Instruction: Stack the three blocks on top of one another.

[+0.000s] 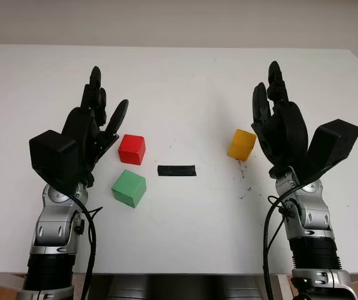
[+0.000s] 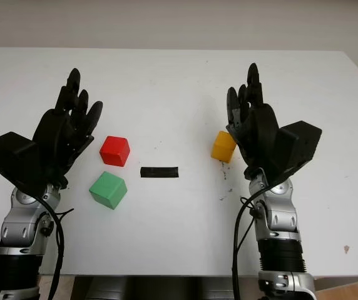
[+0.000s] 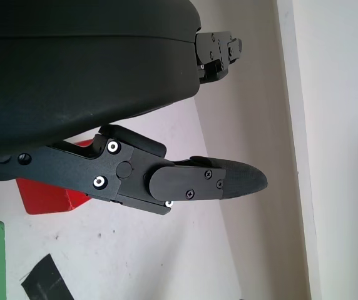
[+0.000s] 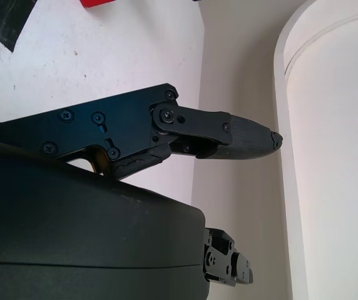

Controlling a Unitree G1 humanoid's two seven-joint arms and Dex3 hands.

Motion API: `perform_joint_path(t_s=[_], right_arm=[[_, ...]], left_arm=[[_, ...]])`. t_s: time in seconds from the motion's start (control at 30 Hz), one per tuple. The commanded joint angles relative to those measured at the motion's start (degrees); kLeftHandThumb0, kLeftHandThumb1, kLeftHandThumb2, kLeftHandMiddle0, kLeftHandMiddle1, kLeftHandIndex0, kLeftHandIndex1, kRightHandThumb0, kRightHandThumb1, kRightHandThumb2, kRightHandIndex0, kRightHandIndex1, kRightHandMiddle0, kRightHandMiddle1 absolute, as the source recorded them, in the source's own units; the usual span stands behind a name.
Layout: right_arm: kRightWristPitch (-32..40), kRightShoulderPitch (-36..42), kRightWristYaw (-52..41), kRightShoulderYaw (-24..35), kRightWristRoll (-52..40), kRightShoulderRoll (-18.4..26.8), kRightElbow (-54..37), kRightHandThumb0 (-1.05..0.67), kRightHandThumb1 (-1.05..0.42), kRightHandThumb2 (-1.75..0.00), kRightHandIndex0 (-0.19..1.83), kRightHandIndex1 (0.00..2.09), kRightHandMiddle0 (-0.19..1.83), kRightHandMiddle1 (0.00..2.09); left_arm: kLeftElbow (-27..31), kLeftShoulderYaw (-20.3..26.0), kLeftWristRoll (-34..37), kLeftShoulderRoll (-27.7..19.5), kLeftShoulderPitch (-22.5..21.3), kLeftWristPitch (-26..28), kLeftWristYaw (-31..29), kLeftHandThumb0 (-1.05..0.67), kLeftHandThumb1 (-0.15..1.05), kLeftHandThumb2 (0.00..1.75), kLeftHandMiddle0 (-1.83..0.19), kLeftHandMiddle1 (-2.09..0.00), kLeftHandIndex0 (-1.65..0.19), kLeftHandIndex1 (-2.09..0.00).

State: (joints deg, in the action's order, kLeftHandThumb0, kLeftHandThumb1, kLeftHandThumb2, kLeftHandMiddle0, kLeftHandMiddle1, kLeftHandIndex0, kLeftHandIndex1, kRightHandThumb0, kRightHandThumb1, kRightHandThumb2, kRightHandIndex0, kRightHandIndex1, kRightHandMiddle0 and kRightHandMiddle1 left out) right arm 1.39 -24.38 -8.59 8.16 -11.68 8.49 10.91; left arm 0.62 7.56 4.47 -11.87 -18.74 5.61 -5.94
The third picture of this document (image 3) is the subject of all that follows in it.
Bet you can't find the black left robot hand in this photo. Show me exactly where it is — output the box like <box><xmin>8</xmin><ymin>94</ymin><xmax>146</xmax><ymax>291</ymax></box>
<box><xmin>0</xmin><ymin>0</ymin><xmax>268</xmax><ymax>216</ymax></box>

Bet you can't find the red wooden block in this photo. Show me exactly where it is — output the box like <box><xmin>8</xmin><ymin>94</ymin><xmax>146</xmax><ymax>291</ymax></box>
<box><xmin>16</xmin><ymin>140</ymin><xmax>94</xmax><ymax>216</ymax></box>

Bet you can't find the black tape strip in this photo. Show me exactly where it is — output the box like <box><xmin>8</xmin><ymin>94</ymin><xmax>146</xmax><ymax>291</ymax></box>
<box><xmin>21</xmin><ymin>253</ymin><xmax>75</xmax><ymax>300</ymax></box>

